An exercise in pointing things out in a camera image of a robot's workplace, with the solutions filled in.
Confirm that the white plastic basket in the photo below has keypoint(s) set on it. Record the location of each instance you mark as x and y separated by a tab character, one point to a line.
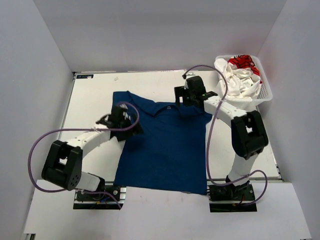
265	91

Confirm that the blue t shirt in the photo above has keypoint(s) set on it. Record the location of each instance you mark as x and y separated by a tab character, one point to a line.
170	155

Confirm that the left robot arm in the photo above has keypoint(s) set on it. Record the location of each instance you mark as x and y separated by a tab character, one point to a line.
63	165

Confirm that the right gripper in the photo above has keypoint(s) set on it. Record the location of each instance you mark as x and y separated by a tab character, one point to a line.
180	91

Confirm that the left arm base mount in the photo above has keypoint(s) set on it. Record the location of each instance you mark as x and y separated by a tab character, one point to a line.
112	197

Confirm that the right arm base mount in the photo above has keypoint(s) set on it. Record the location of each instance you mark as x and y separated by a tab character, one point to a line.
225	199

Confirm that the red printed white t shirt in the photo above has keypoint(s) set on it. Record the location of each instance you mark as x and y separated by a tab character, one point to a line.
243	67

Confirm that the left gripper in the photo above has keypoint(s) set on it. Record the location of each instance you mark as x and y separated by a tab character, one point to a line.
137	130

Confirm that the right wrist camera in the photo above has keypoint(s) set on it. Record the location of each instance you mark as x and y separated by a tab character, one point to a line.
188	75

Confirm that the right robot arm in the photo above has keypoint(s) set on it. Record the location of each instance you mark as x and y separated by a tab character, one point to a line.
248	137

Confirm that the blue table label sticker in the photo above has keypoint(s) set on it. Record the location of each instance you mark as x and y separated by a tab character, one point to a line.
84	76

